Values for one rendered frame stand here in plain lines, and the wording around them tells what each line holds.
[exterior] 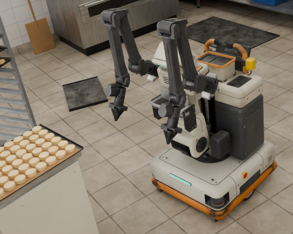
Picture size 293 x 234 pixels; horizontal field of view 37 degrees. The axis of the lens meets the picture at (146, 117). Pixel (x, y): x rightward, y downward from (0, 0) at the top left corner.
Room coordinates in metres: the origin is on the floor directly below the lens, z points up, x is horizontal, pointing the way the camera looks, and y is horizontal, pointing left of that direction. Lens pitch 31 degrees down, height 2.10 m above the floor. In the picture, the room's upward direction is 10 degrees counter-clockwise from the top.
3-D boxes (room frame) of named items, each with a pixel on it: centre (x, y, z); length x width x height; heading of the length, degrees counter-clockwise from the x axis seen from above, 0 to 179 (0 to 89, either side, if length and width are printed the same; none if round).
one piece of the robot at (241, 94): (2.51, -0.47, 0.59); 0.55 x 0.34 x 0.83; 39
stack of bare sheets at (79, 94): (4.22, 0.60, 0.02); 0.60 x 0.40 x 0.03; 10
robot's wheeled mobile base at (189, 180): (2.45, -0.40, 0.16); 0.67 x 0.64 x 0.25; 129
